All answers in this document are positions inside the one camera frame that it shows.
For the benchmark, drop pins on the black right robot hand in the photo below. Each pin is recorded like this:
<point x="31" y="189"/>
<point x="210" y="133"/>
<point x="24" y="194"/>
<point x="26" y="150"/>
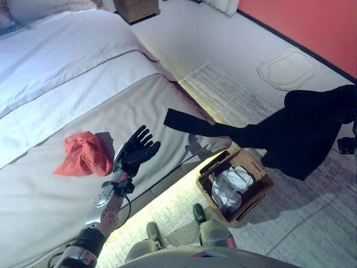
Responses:
<point x="351" y="111"/>

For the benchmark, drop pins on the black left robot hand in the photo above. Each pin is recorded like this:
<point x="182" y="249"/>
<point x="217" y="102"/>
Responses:
<point x="136" y="155"/>

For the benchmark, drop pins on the orange garment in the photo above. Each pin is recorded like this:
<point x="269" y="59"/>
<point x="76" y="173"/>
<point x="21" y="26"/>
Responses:
<point x="83" y="156"/>

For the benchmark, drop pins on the black garment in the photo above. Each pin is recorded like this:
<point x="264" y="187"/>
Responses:
<point x="301" y="131"/>

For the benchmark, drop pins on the white garment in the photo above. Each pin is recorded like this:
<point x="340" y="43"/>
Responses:
<point x="228" y="187"/>

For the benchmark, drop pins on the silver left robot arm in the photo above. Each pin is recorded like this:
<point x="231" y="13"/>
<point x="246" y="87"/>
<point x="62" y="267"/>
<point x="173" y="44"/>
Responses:
<point x="108" y="212"/>

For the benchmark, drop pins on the beige wooden bed base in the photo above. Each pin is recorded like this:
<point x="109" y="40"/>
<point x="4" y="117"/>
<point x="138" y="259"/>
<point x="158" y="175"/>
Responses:
<point x="154" y="192"/>

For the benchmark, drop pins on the bed with beige cover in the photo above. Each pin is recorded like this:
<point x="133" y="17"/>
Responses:
<point x="42" y="201"/>

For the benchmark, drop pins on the brown wicker basket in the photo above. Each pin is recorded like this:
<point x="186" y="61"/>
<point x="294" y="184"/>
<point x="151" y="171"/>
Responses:
<point x="259" y="181"/>

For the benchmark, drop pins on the small white oval mat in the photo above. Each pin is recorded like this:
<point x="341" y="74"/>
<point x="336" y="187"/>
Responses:
<point x="287" y="69"/>

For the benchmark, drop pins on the white duvet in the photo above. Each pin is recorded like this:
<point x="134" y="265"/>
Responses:
<point x="69" y="61"/>

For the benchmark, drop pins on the grey robot torso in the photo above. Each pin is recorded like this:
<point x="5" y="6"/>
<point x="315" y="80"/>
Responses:
<point x="200" y="259"/>

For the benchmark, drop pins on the grey woven rug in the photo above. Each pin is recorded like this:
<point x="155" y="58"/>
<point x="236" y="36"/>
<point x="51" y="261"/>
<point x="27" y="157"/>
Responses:
<point x="293" y="223"/>

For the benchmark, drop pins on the brown wooden nightstand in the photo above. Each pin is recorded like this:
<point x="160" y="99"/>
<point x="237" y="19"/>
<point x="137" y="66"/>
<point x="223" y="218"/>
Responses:
<point x="138" y="9"/>

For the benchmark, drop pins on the white curtain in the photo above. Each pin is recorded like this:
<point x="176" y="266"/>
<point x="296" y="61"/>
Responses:
<point x="223" y="7"/>

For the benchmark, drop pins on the beige pillow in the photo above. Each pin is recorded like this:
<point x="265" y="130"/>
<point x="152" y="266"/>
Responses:
<point x="50" y="8"/>

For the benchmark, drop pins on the dark patterned cushion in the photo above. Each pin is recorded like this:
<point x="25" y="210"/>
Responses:
<point x="7" y="19"/>

